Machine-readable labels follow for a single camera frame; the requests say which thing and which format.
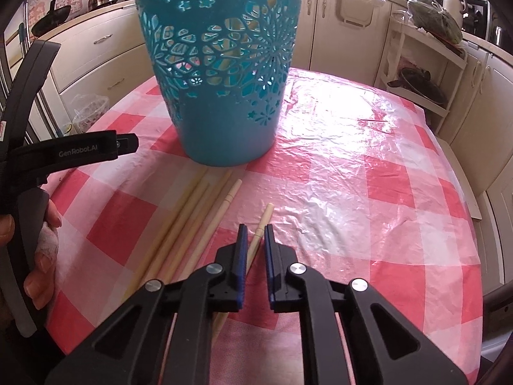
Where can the clear plastic waste bin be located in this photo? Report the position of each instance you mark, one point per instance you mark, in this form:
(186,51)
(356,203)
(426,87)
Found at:
(88,116)

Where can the bunch of wooden chopsticks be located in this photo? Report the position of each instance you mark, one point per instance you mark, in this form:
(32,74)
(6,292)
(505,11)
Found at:
(188,212)

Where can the cream hanging door bin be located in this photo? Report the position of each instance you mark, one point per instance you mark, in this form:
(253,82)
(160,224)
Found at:
(356,4)

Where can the white thermos flask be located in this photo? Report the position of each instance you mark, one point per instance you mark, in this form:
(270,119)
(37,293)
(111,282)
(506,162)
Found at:
(453,6)

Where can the person's left hand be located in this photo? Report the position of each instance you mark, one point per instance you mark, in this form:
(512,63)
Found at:
(48,216)

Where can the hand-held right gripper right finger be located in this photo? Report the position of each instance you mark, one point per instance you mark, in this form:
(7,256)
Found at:
(269,256)

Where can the white wooden stool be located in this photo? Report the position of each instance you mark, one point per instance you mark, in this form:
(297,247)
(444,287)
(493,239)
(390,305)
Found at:
(467,192)

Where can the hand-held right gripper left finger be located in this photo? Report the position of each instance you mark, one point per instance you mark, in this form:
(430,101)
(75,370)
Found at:
(241,256)

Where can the black wok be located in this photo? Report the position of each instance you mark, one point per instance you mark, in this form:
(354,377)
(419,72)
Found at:
(52,20)

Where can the white trolley rack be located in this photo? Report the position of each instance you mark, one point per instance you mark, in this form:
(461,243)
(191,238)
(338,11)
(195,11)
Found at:
(396,54)

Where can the green vegetable bag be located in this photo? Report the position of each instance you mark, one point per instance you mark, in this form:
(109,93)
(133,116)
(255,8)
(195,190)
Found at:
(433,20)

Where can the blue perforated plastic basket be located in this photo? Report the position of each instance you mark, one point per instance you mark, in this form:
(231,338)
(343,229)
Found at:
(224,128)

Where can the red white checked tablecloth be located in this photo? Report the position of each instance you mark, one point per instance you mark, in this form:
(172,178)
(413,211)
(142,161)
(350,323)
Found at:
(360,208)

